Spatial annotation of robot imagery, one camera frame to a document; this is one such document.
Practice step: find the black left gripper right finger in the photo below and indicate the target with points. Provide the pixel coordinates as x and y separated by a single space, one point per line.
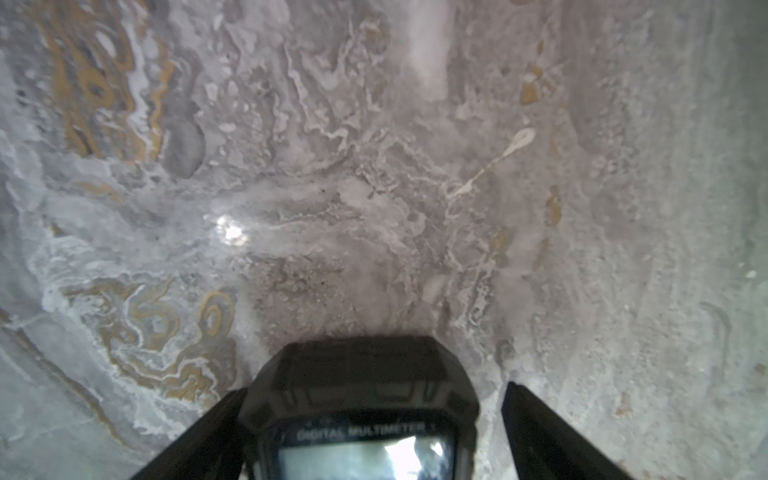
545 446

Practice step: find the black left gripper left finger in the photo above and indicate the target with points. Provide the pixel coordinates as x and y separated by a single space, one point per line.
210 449

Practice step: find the small black red multimeter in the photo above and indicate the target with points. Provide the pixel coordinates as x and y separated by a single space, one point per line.
377 407

